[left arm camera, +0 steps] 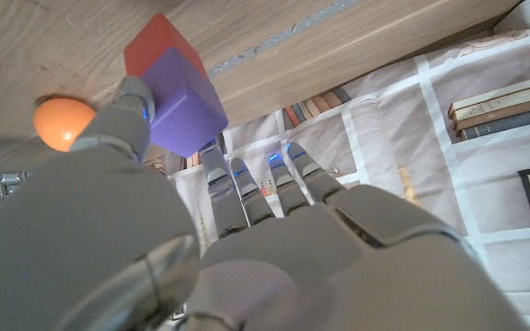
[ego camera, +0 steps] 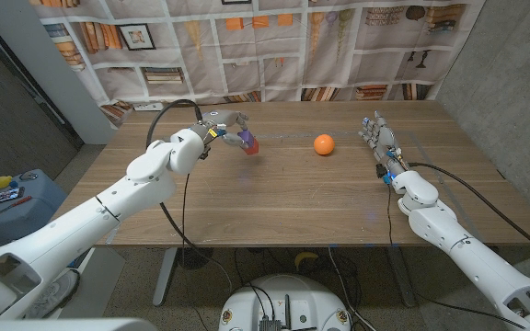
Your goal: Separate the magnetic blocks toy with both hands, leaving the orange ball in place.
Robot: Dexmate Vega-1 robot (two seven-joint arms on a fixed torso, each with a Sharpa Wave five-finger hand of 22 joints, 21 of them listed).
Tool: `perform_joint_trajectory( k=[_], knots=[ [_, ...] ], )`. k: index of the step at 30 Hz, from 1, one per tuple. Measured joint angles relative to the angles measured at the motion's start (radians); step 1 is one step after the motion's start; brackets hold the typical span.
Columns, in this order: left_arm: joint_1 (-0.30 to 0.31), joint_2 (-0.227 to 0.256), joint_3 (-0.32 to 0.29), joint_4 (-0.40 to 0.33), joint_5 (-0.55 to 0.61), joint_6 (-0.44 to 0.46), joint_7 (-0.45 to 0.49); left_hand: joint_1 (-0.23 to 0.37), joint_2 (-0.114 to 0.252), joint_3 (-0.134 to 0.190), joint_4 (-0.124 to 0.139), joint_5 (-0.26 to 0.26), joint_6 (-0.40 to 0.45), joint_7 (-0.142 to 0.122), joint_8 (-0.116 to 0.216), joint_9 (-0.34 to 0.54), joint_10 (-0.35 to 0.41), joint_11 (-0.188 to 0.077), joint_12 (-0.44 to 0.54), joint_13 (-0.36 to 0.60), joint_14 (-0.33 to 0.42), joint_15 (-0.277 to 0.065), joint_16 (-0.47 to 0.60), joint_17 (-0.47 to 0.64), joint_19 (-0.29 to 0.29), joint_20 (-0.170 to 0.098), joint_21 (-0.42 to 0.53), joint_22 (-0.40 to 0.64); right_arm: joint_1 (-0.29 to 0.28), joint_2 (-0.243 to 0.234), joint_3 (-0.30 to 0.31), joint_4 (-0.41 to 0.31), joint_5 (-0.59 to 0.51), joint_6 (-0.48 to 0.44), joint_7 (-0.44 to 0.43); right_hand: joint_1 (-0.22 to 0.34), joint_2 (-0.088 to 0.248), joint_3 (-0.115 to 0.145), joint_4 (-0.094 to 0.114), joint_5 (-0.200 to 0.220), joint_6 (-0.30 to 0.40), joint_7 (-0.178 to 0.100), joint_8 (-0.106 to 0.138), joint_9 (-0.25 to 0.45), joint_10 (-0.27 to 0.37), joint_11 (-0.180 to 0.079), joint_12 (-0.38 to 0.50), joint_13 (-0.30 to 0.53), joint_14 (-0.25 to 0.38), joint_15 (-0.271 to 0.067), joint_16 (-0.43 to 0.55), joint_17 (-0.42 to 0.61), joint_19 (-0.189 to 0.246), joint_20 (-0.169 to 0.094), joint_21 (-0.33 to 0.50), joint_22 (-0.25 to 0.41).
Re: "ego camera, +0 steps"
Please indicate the orange ball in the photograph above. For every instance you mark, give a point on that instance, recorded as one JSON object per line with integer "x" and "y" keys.
{"x": 324, "y": 144}

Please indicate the printed bookshelf backdrop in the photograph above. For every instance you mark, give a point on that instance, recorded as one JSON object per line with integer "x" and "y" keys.
{"x": 292, "y": 69}

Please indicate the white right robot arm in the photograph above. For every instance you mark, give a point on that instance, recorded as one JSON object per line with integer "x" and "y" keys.
{"x": 472, "y": 262}

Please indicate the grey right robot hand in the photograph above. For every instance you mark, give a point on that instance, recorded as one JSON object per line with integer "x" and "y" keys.
{"x": 383, "y": 140}

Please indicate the black round fan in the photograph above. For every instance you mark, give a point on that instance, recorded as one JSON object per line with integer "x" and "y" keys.
{"x": 194, "y": 258}

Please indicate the grey table leg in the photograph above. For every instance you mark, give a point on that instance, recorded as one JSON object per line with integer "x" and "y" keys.
{"x": 403, "y": 280}

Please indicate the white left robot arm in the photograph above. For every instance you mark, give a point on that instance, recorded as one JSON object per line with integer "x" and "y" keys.
{"x": 72, "y": 230}

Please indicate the small blue toy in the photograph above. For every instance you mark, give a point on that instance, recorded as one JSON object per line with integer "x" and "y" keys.
{"x": 14, "y": 184}

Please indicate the red magnetic block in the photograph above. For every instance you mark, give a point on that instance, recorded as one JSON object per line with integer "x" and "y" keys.
{"x": 253, "y": 148}

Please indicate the white robot torso edge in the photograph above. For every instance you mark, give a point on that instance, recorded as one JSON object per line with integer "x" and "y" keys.
{"x": 62, "y": 325}

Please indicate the black antenna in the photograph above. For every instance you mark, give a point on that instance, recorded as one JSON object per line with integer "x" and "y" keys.
{"x": 287, "y": 312}

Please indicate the white table leg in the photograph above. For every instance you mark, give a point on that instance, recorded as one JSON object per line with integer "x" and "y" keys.
{"x": 164, "y": 280}

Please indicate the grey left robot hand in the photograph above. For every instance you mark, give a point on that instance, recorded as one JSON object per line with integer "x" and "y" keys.
{"x": 221, "y": 119}

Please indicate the grey sneaker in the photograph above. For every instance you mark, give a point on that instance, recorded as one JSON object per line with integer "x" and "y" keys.
{"x": 55, "y": 294}

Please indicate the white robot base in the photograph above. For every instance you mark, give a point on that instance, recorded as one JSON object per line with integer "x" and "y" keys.
{"x": 288, "y": 299}

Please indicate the yellow banana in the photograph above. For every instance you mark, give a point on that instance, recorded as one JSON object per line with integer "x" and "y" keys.
{"x": 305, "y": 256}

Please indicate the purple magnetic block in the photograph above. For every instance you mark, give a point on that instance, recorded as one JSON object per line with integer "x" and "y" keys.
{"x": 246, "y": 136}

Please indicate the yellow toy lemon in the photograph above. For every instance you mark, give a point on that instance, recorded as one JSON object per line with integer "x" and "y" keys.
{"x": 2, "y": 182}

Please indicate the white power strip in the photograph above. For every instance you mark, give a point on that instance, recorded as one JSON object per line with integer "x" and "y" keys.
{"x": 150, "y": 106}

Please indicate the red screwdriver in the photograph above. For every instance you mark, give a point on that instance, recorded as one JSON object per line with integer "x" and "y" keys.
{"x": 9, "y": 207}

